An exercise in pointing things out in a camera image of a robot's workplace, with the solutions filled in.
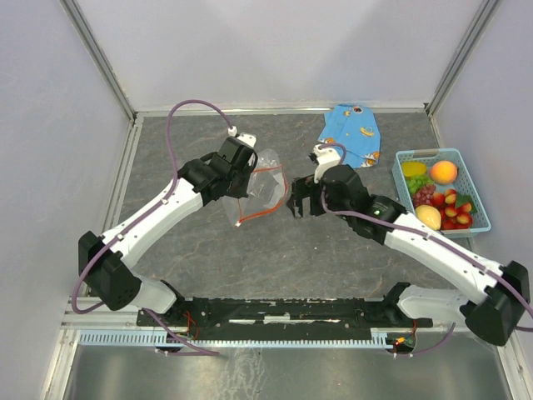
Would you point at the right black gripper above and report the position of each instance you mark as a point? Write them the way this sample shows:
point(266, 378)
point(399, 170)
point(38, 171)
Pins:
point(303, 187)

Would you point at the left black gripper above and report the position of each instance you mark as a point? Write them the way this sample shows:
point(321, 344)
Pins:
point(241, 191)

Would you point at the clear zip bag orange zipper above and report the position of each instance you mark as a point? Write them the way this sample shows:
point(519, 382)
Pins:
point(266, 191)

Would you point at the yellow starfruit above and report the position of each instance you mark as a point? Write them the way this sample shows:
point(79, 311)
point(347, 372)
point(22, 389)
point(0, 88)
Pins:
point(413, 169)

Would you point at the yellow pear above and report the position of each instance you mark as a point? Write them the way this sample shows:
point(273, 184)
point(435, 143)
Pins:
point(430, 216)

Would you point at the orange peach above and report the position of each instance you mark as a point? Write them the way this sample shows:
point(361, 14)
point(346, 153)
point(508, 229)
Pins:
point(443, 172)

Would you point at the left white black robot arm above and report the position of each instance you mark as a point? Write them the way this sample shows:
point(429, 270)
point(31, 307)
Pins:
point(106, 261)

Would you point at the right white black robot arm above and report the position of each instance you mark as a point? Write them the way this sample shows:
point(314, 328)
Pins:
point(488, 297)

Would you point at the blue patterned cloth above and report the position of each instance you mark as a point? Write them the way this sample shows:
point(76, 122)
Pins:
point(355, 128)

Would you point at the green grapes bunch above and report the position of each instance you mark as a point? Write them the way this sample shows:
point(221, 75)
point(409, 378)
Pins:
point(417, 182)

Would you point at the purple grapes bunch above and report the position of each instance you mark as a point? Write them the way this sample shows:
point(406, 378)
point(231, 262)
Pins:
point(424, 195)

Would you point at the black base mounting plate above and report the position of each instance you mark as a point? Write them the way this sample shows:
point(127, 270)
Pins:
point(269, 320)

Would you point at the light blue plastic basket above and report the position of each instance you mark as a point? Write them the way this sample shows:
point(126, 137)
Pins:
point(463, 183)

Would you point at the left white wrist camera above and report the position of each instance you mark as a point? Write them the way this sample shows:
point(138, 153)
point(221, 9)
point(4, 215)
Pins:
point(247, 138)

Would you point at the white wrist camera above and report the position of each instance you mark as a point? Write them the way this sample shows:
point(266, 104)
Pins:
point(326, 155)
point(247, 138)

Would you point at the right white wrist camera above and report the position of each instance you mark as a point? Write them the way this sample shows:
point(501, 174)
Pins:
point(326, 155)

